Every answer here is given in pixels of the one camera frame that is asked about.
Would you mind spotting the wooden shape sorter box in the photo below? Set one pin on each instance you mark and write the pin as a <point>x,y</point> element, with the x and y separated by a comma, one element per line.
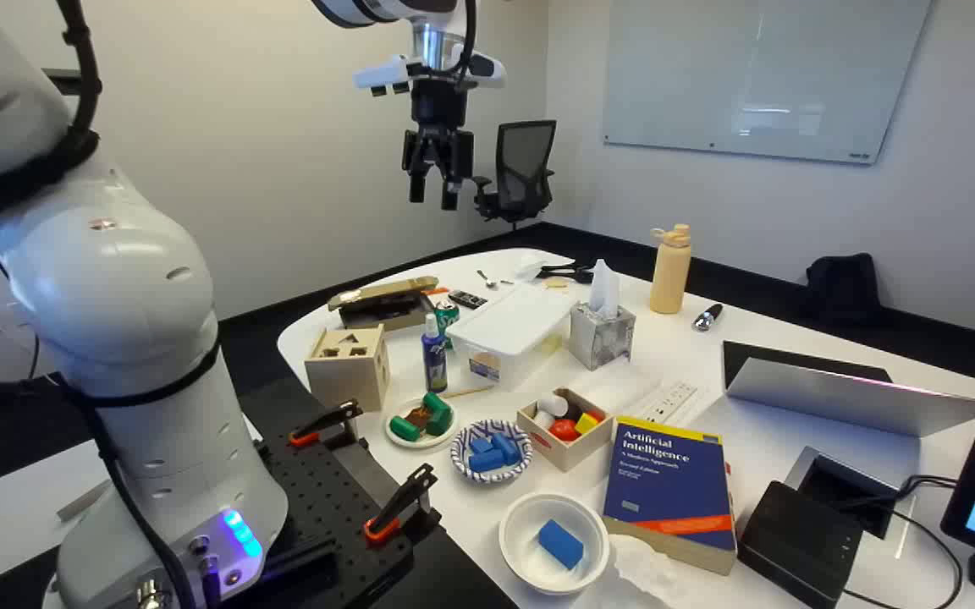
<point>348,363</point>

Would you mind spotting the silver laptop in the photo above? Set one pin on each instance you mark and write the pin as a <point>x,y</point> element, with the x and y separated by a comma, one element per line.
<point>849,402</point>

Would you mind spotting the grey tissue box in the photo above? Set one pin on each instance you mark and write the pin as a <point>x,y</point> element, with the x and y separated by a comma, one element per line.
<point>602,331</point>

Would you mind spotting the small white plate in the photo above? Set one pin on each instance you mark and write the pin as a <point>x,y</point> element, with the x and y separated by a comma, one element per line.
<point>421,439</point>

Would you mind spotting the glass wall whiteboard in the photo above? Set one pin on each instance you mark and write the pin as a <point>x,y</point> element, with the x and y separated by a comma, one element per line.
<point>763,73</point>

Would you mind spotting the white crumpled cloth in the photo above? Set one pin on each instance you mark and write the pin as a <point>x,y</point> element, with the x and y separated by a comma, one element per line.
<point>636,578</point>

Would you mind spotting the black backpack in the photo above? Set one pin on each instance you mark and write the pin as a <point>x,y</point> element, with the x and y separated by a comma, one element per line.
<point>845,288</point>

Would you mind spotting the green toy piece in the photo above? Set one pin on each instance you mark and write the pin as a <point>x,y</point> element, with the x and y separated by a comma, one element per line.
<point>440,414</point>
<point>403,427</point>

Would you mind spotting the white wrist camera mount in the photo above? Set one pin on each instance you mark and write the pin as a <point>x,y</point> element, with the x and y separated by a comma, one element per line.
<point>425,73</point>

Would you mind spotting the blue toy block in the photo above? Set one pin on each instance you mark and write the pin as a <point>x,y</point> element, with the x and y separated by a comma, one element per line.
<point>493,453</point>

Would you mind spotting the blue textbook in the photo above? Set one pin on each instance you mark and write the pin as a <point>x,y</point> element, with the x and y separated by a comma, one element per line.
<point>671,489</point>

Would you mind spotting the blue patterned bowl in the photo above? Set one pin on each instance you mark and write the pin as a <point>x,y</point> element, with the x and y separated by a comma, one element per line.
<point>493,462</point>

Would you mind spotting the black orange clamp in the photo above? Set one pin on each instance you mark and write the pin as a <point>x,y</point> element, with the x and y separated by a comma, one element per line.
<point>400,503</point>
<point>324,426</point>

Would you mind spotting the small black flat item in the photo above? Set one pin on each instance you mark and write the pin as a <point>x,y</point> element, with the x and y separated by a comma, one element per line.
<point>465,300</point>

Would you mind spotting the white lidded plastic container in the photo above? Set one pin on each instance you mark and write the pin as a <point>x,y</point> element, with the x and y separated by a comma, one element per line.
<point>512,324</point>

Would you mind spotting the black box device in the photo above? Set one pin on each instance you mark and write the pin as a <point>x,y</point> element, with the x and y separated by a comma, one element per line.
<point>796,542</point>

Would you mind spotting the wooden brush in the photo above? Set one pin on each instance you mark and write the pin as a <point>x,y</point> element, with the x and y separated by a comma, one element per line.
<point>383,300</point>

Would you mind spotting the black flat box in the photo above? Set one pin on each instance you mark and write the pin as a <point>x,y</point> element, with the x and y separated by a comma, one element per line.
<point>849,493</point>

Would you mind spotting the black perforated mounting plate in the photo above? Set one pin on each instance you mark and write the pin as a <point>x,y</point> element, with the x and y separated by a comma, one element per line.
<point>330,495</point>

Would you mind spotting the black stapler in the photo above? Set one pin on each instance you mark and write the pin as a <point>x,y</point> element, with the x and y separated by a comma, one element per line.
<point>563,273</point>

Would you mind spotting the white bowl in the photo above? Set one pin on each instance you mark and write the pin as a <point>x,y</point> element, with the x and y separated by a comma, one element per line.
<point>533,552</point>

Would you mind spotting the black mesh office chair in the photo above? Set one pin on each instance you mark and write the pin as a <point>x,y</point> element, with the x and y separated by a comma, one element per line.
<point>522,172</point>

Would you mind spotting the white remote control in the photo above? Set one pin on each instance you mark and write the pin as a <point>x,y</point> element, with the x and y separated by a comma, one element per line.
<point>665,402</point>

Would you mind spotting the yellow toy piece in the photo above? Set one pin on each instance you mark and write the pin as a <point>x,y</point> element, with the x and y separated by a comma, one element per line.
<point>586,426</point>

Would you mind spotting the red toy piece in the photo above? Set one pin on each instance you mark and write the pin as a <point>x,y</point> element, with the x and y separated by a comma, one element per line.
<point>563,432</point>

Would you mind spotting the wooden toy tray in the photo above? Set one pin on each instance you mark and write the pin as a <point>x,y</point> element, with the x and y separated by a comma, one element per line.
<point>559,445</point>

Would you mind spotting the black marker pen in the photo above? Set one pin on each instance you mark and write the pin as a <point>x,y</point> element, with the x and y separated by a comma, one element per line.
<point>707,316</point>

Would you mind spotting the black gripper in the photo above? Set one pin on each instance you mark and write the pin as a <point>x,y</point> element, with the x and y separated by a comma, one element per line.
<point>440,114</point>

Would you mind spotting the beige water bottle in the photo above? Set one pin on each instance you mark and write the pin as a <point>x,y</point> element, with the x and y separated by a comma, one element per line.
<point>671,273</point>

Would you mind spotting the white paper sheet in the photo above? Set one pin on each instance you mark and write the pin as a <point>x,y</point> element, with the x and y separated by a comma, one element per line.
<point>27,510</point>

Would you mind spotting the blue rectangular block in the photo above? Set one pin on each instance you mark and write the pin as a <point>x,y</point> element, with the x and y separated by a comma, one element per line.
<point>559,542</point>

